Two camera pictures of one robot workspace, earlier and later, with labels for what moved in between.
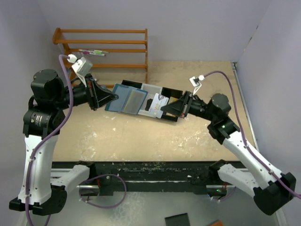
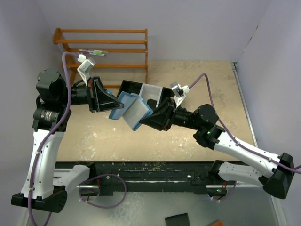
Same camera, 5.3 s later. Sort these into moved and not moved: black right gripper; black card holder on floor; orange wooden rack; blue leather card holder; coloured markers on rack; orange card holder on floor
Moved: blue leather card holder; black right gripper
Not moved: orange wooden rack; orange card holder on floor; coloured markers on rack; black card holder on floor
